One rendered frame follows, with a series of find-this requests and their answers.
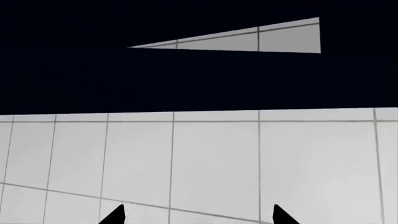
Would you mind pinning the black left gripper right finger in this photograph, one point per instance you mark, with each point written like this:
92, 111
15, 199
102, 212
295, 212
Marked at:
282, 217

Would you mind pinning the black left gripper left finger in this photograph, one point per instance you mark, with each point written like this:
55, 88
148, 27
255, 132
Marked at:
115, 217

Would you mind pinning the dark navy cabinet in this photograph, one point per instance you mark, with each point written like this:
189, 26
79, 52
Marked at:
93, 77

